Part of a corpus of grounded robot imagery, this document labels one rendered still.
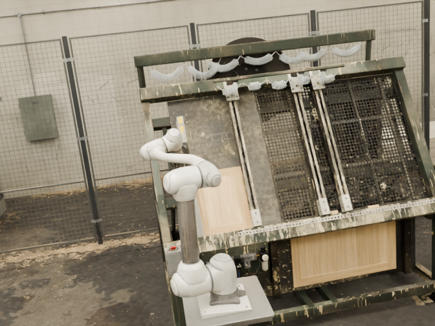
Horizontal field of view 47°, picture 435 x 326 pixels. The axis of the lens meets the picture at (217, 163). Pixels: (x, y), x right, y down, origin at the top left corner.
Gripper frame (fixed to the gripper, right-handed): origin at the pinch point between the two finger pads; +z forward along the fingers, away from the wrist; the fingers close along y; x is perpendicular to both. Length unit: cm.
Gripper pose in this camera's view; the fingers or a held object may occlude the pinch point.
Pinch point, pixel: (177, 167)
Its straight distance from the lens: 356.2
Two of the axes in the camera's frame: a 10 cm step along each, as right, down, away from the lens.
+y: -7.3, 5.6, -3.9
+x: 6.9, 6.1, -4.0
